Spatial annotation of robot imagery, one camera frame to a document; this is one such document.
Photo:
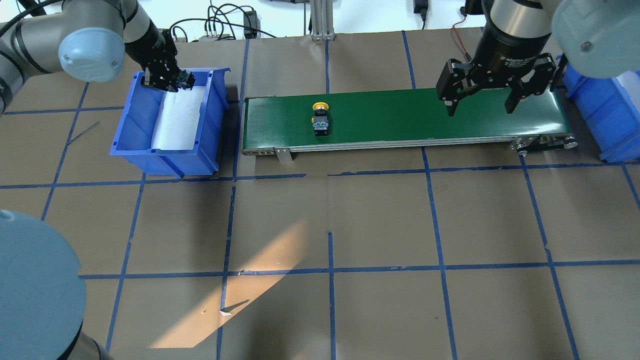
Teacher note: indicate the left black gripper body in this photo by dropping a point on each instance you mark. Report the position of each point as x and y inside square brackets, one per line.
[146, 51]

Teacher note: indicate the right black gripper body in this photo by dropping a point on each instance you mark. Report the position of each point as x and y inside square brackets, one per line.
[506, 50]

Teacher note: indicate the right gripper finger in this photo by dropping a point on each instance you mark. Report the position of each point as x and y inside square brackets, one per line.
[460, 80]
[543, 72]

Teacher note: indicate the yellow push button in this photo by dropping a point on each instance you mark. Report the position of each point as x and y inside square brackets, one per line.
[320, 121]

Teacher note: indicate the red push button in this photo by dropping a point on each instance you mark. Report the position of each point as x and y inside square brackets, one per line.
[185, 80]

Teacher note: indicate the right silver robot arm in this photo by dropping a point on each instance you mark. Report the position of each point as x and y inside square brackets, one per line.
[599, 38]

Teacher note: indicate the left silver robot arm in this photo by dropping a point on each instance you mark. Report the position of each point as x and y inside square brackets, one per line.
[43, 299]

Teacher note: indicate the white foam in left bin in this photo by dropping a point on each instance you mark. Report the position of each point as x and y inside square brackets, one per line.
[178, 120]

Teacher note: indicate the white foam in bin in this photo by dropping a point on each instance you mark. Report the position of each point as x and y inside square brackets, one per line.
[178, 120]
[630, 81]

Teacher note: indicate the left blue plastic bin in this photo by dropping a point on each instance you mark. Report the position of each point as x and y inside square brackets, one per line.
[132, 139]

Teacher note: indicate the blue plastic bin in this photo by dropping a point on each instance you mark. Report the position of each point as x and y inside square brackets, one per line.
[132, 139]
[612, 118]

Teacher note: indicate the right blue plastic bin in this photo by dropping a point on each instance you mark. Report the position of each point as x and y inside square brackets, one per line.
[612, 118]

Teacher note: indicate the black power adapter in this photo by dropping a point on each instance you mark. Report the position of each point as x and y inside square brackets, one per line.
[421, 7]

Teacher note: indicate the white foam in right bin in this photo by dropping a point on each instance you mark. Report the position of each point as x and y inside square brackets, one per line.
[630, 81]

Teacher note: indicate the green conveyor belt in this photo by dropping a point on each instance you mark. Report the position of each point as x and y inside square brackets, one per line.
[403, 118]

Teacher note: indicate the aluminium frame post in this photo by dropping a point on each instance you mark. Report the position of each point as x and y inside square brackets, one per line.
[322, 20]

